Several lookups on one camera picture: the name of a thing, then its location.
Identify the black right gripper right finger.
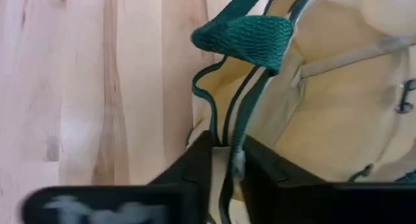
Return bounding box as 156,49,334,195
242,135,416,224

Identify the beige gardening bag green trim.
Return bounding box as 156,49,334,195
185,0,416,224

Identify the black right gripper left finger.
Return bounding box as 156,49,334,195
21,130,215,224

